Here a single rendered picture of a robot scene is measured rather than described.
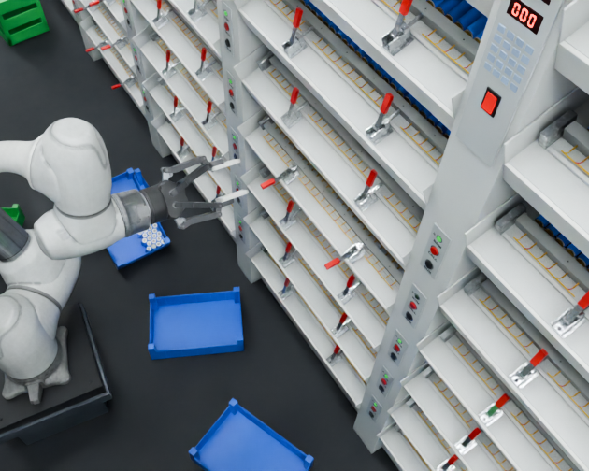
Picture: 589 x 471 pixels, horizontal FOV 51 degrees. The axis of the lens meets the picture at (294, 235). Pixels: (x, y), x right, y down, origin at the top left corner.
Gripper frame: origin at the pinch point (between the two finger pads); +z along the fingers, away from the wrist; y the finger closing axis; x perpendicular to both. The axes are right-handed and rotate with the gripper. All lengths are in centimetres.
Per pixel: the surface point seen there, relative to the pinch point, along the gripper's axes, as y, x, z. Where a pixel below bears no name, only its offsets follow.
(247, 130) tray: 7.7, 18.4, 16.5
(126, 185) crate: -6, 102, 6
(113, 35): 48, 123, 24
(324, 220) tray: -14.9, -5.4, 18.2
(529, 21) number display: 19, -79, 3
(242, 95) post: 16.5, 11.2, 13.9
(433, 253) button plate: -15, -48, 11
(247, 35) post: 28.8, 0.4, 13.0
